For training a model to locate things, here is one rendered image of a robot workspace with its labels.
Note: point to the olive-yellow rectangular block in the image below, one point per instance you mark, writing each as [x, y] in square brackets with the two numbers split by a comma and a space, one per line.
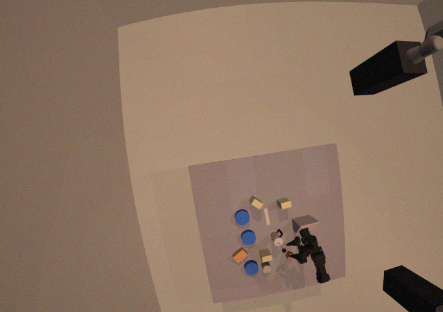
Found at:
[265, 255]
[284, 203]
[256, 202]

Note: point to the blue short cylinder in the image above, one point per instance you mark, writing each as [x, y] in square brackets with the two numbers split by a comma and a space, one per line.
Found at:
[242, 217]
[248, 237]
[251, 267]

